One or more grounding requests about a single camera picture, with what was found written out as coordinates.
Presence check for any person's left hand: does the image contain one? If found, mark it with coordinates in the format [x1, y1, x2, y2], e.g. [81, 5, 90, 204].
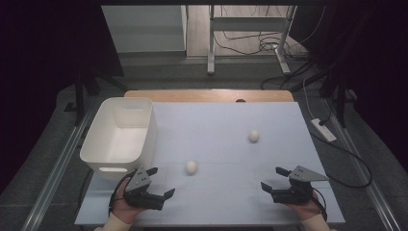
[110, 179, 147, 225]

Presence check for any white egg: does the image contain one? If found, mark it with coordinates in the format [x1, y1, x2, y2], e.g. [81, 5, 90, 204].
[247, 129, 261, 143]
[185, 160, 198, 176]

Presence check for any tangle of black cables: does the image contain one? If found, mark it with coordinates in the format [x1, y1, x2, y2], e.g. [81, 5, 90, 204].
[213, 6, 321, 90]

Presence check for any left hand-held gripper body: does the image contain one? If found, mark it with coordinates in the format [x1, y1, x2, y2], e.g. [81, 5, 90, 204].
[123, 166, 166, 212]

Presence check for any aluminium rail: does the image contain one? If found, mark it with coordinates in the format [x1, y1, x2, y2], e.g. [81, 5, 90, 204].
[20, 99, 97, 231]
[323, 99, 402, 231]

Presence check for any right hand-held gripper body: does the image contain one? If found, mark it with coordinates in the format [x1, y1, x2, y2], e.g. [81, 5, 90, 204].
[271, 165, 330, 206]

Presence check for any black power strip cable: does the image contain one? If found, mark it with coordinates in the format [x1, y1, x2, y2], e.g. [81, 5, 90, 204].
[309, 131, 373, 190]

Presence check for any white power strip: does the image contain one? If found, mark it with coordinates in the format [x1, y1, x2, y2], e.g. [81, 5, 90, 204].
[310, 117, 338, 143]

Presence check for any white foam board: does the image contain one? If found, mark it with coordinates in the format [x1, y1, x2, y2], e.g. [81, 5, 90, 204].
[74, 101, 346, 225]

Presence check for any right hand-held gripper black cable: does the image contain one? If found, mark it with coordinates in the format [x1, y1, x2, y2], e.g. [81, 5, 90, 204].
[309, 187, 328, 222]

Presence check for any white plastic bin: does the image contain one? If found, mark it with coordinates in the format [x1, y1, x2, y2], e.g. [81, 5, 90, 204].
[79, 96, 159, 182]

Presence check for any hand-held gripper black cable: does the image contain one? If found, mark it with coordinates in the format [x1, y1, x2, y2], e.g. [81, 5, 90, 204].
[309, 187, 328, 222]
[108, 171, 138, 217]

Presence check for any white cabinet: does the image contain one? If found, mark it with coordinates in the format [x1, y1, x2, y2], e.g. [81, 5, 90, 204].
[101, 4, 189, 59]

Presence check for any white metal desk frame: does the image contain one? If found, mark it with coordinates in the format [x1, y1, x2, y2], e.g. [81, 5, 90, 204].
[206, 4, 297, 76]

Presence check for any person's right hand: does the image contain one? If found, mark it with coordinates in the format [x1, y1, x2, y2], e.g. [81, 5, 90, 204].
[287, 189, 323, 221]

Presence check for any black stand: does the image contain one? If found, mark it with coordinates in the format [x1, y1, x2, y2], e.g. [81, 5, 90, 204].
[320, 64, 349, 129]
[65, 68, 129, 128]

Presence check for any left hand-held gripper black cable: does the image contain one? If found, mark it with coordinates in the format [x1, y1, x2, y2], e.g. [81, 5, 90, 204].
[108, 171, 138, 217]

